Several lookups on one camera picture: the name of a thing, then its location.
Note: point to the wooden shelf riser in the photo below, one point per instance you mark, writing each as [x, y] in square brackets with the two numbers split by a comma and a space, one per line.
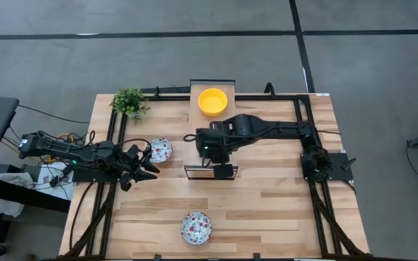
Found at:
[193, 123]

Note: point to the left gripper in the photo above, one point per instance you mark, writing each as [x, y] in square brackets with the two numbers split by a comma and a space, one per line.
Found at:
[131, 163]

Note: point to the black aluminium rig frame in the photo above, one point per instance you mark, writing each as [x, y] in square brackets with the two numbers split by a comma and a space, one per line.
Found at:
[267, 97]

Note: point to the small green potted plant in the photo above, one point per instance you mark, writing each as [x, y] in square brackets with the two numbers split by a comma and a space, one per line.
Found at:
[129, 101]

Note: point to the yellow plastic mini bowl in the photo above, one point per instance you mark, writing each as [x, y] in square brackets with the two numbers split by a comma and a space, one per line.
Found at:
[212, 103]

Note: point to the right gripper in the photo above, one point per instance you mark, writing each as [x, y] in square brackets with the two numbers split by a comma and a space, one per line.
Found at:
[212, 148]

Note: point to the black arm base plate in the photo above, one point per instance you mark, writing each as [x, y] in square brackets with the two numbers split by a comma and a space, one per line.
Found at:
[85, 177]
[339, 170]

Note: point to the floral patterned mini bowl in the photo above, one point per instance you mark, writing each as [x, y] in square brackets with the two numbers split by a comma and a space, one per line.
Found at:
[162, 150]
[196, 227]

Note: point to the white plastic bag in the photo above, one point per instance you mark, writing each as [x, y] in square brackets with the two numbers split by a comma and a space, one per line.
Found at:
[4, 207]

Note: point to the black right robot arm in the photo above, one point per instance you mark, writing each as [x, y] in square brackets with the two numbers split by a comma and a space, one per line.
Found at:
[285, 130]

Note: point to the black desk beam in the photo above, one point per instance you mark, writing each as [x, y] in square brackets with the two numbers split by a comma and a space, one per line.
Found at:
[24, 195]

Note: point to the white printed paper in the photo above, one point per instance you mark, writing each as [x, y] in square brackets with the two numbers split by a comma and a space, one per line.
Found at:
[45, 181]

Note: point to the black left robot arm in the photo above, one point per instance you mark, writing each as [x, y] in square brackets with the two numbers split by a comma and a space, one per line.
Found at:
[56, 148]

